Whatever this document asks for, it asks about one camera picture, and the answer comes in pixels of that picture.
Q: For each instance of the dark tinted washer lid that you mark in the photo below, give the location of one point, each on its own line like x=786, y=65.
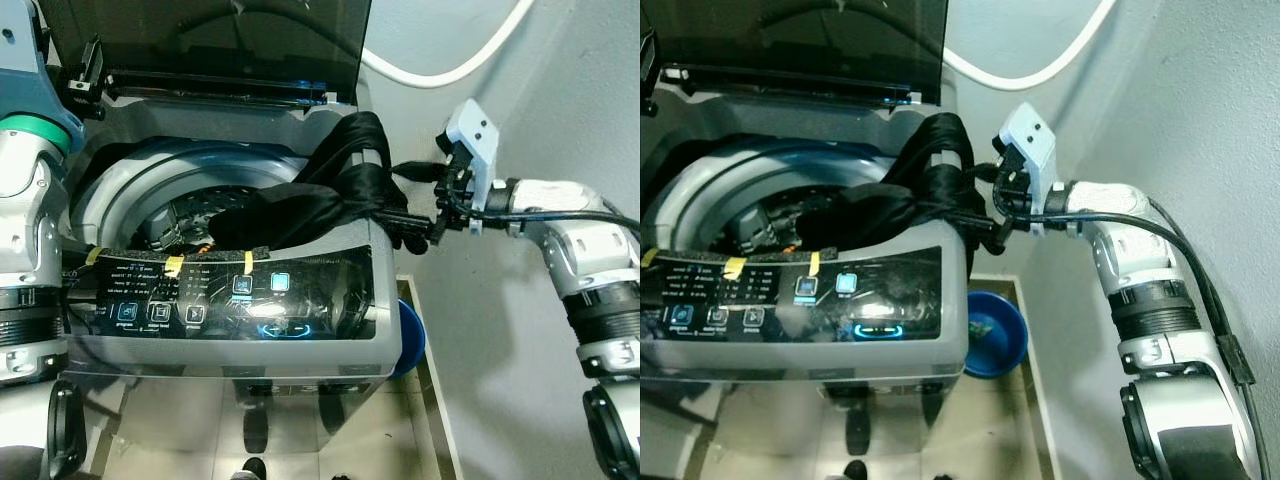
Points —
x=800, y=40
x=200, y=40

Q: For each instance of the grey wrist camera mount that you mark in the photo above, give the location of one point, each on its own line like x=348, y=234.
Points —
x=475, y=125
x=1030, y=130
x=25, y=80

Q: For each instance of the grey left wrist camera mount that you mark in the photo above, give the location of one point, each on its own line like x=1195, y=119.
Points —
x=25, y=80

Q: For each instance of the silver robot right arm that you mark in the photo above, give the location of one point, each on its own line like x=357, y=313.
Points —
x=1130, y=250
x=590, y=260

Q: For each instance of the small blue basin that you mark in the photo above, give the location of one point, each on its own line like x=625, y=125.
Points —
x=412, y=340
x=985, y=350

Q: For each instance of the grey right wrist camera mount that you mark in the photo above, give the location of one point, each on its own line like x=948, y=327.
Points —
x=1030, y=130
x=475, y=125

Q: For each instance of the grey top-load washing machine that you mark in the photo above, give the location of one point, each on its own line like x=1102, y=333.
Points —
x=250, y=360
x=800, y=365

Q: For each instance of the black washer control panel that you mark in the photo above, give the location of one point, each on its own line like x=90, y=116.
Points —
x=900, y=300
x=320, y=300

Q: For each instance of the yellow tape strip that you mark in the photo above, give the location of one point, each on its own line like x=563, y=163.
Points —
x=815, y=263
x=174, y=267
x=733, y=267
x=92, y=254
x=248, y=262
x=651, y=257

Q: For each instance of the black garment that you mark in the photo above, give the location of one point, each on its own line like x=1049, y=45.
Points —
x=340, y=190
x=920, y=190

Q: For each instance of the grey washer drum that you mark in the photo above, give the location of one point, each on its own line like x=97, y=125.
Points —
x=690, y=185
x=110, y=190

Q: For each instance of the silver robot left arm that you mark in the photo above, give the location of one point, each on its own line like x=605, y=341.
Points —
x=30, y=230

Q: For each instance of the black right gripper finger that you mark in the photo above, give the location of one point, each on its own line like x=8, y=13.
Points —
x=988, y=171
x=992, y=230
x=420, y=171
x=415, y=220

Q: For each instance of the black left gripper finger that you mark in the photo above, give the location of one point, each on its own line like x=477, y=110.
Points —
x=651, y=58
x=96, y=60

